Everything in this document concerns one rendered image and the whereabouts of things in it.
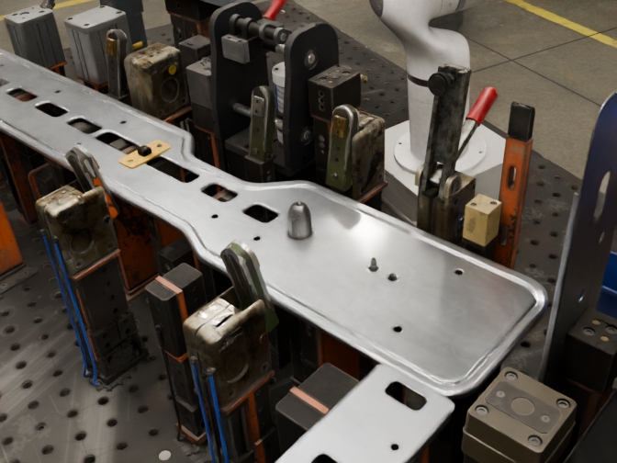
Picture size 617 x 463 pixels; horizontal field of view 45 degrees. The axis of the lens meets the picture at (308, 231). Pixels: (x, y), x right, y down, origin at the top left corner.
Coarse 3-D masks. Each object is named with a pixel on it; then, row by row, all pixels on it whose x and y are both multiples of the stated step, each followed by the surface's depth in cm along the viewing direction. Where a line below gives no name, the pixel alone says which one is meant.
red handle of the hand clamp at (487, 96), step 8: (488, 88) 102; (480, 96) 102; (488, 96) 101; (496, 96) 102; (480, 104) 101; (488, 104) 101; (472, 112) 101; (480, 112) 101; (472, 120) 101; (480, 120) 101; (464, 128) 101; (472, 128) 101; (464, 136) 100; (464, 144) 101; (456, 160) 101; (440, 168) 100; (432, 176) 100; (440, 176) 99; (432, 184) 100
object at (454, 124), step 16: (448, 64) 93; (432, 80) 91; (448, 80) 90; (464, 80) 92; (448, 96) 94; (464, 96) 93; (432, 112) 96; (448, 112) 95; (464, 112) 95; (432, 128) 96; (448, 128) 96; (432, 144) 98; (448, 144) 96; (432, 160) 99; (448, 160) 97; (448, 176) 98
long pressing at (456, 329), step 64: (0, 64) 154; (0, 128) 133; (64, 128) 130; (128, 128) 129; (128, 192) 114; (192, 192) 112; (256, 192) 111; (320, 192) 110; (320, 256) 98; (384, 256) 98; (448, 256) 97; (320, 320) 89; (384, 320) 88; (448, 320) 88; (512, 320) 87; (448, 384) 80
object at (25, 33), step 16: (16, 16) 159; (32, 16) 159; (48, 16) 160; (16, 32) 159; (32, 32) 159; (48, 32) 162; (16, 48) 162; (32, 48) 160; (48, 48) 163; (48, 64) 165; (64, 112) 173
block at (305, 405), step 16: (320, 368) 85; (336, 368) 85; (304, 384) 83; (320, 384) 83; (336, 384) 83; (352, 384) 83; (288, 400) 82; (304, 400) 82; (320, 400) 82; (336, 400) 81; (288, 416) 80; (304, 416) 80; (320, 416) 80; (288, 432) 81; (304, 432) 79
